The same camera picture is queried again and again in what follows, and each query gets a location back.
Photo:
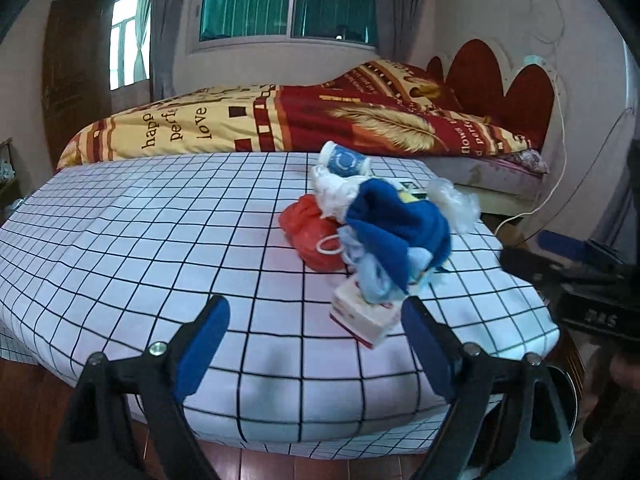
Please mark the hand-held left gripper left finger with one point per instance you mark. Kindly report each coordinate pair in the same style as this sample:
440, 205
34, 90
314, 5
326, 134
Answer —
200, 355

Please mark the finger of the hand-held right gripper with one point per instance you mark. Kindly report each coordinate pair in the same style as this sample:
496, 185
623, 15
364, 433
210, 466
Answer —
530, 262
565, 246

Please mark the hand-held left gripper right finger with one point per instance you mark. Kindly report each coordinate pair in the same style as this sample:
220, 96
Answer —
430, 355

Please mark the clear plastic bag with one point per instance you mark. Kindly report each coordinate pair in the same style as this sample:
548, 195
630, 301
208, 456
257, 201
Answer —
455, 202

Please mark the red plastic bag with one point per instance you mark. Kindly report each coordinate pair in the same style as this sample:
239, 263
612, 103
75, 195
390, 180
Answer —
305, 225

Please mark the blue white paper cup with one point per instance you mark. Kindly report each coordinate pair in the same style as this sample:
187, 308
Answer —
342, 160

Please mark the person's right hand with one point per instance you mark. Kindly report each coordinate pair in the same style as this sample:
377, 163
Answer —
627, 367

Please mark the white red small box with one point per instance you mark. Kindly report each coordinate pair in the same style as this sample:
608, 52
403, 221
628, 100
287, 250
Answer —
367, 320

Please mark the light blue cloth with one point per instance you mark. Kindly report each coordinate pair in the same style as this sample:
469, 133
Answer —
372, 272

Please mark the dark blue cloth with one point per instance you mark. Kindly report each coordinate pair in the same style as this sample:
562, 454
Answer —
400, 225

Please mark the green yellow packet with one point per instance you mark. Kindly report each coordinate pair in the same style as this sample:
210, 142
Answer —
412, 191

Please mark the red white scalloped headboard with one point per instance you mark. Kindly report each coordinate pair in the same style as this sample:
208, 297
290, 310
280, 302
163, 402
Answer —
500, 75

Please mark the white plastic bag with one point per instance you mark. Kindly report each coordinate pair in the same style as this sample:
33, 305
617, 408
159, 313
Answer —
332, 192

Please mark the cluttered side shelf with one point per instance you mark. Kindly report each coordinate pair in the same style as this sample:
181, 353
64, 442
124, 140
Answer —
7, 175

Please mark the dark wooden door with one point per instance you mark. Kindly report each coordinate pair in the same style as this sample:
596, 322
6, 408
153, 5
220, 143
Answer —
70, 85

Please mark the narrow side window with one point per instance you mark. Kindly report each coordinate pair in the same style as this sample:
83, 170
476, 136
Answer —
131, 40

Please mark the large white framed window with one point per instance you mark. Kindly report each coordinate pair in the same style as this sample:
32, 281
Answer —
280, 5

